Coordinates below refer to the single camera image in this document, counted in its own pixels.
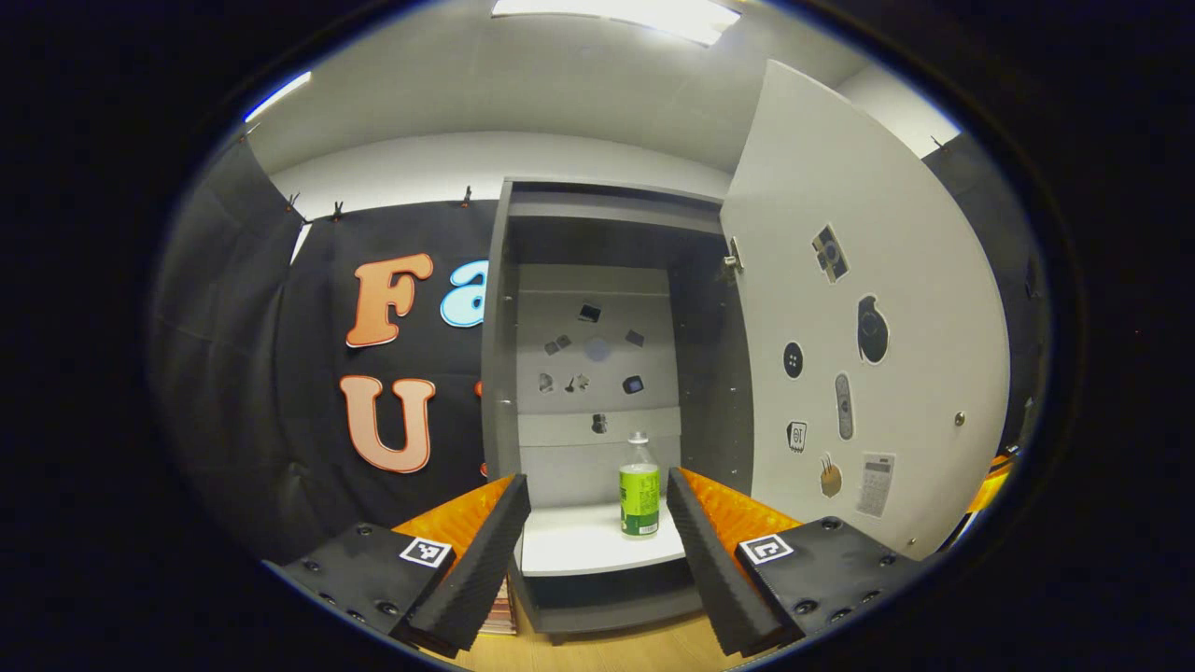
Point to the white cabinet door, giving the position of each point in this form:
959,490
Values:
915,233

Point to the black backdrop cloth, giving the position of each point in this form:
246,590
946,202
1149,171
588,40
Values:
243,373

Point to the wide ceiling light panel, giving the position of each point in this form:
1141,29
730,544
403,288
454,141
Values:
635,14

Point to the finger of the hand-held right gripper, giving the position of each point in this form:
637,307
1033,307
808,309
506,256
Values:
991,485

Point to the green label plastic bottle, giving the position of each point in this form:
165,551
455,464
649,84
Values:
639,495

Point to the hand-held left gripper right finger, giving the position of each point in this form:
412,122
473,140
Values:
709,569

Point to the metal door hinge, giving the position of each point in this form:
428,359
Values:
734,259

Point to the white cabinet shelf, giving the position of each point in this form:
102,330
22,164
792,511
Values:
579,541

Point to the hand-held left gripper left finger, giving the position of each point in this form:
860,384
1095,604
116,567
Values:
485,560

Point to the stack of books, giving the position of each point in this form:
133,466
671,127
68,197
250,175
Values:
502,616

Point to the narrow ceiling light panel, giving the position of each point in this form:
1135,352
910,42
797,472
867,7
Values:
278,96

